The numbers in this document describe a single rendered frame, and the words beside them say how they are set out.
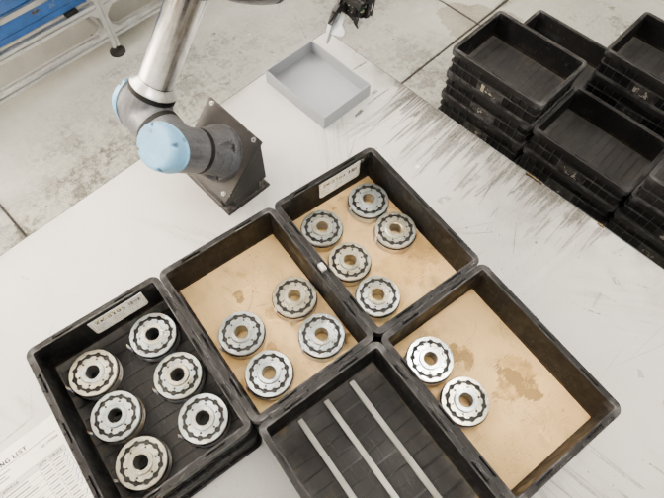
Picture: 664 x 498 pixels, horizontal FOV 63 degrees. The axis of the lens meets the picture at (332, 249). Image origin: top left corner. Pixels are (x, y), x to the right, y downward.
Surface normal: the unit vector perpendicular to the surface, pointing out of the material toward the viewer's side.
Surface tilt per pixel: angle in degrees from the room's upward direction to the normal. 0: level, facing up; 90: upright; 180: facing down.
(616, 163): 0
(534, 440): 0
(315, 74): 0
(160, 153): 45
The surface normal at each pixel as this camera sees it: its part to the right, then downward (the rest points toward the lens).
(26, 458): 0.01, -0.46
